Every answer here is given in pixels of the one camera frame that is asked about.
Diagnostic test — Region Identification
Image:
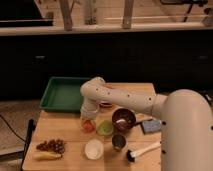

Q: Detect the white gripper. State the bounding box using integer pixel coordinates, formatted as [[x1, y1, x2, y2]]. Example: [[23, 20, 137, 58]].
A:
[[80, 104, 99, 130]]

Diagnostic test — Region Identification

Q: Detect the orange apple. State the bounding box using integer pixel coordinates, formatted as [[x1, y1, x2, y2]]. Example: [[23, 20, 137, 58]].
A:
[[84, 120, 96, 133]]

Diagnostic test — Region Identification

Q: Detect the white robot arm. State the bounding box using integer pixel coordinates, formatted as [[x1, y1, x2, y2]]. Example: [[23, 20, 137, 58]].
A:
[[80, 77, 213, 171]]

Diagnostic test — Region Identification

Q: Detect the green plastic cup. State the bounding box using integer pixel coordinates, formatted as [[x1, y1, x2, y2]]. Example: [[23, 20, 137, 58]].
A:
[[96, 120, 114, 136]]

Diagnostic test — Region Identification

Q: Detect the orange plate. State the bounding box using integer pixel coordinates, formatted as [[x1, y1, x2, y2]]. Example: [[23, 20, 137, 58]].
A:
[[99, 84, 115, 109]]

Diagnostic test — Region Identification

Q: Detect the green plastic tray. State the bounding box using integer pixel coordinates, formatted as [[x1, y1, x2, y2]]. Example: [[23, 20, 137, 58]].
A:
[[40, 77, 88, 113]]

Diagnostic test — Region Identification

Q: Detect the bunch of red grapes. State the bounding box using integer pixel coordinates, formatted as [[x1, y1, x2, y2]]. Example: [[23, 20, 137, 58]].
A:
[[36, 139, 65, 154]]

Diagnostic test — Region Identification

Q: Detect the small metal cup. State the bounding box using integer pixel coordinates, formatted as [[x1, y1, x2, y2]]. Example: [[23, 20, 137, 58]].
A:
[[112, 134, 126, 150]]

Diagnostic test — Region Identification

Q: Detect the dark brown bowl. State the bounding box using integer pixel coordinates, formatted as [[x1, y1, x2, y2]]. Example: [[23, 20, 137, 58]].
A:
[[112, 108, 136, 132]]

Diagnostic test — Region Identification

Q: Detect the yellow banana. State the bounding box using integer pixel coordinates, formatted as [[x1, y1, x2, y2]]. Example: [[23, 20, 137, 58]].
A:
[[33, 152, 62, 160]]

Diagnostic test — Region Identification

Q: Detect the blue sponge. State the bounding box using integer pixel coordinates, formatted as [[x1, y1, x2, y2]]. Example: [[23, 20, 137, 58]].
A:
[[141, 119, 161, 134]]

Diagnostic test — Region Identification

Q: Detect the white handled brush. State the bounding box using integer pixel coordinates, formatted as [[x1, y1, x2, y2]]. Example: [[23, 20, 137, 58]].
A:
[[126, 141, 161, 162]]

